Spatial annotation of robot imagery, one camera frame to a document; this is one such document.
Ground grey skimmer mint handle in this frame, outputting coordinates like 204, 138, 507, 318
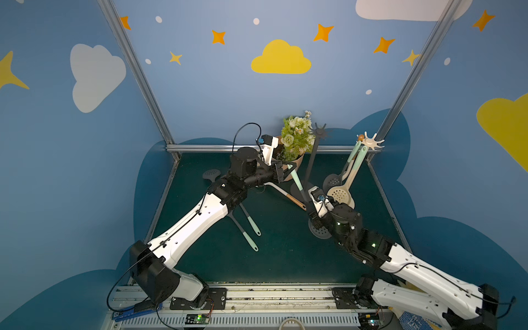
323, 140, 362, 193
290, 170, 331, 240
228, 211, 259, 252
240, 203, 261, 236

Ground cream skimmer mint handle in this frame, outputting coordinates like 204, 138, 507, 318
327, 145, 369, 208

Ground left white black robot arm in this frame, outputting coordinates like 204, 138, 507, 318
129, 147, 297, 307

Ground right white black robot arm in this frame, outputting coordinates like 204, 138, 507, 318
307, 201, 499, 329

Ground dark grey utensil rack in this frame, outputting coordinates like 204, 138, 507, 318
290, 123, 331, 204

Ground all grey slotted skimmer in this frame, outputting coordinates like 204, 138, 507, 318
202, 169, 221, 183

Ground cream utensil rack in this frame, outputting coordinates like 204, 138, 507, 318
361, 132, 384, 151

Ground pink ribbed flower pot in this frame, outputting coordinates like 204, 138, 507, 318
278, 144, 305, 173

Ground green white artificial flowers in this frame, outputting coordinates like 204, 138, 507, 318
279, 111, 316, 162

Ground yellow blue work glove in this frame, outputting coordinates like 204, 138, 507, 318
390, 280, 437, 330

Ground blue handheld device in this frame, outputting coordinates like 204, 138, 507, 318
112, 303, 162, 323

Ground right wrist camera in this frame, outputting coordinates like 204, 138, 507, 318
308, 186, 334, 218

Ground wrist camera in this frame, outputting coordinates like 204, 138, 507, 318
308, 186, 334, 218
259, 135, 279, 166

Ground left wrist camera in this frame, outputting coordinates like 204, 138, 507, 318
259, 135, 279, 166

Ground cream skimmer wooden handle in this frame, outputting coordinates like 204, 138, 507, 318
265, 182, 307, 210

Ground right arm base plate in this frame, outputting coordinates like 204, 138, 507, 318
331, 287, 372, 309

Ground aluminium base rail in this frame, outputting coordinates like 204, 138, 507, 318
102, 283, 403, 329

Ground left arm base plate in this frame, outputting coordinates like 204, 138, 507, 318
169, 287, 228, 310

